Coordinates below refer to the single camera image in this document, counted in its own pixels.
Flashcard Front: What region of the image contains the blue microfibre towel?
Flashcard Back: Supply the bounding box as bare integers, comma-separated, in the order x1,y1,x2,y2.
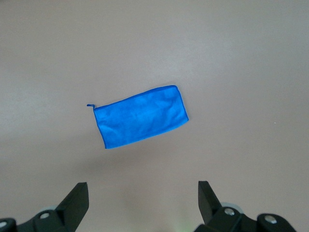
86,85,190,150

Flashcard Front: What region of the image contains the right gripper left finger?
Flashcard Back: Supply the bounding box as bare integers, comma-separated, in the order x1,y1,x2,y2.
16,182,90,232

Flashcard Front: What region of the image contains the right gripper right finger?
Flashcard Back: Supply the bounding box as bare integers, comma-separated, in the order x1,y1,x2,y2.
195,180,260,232

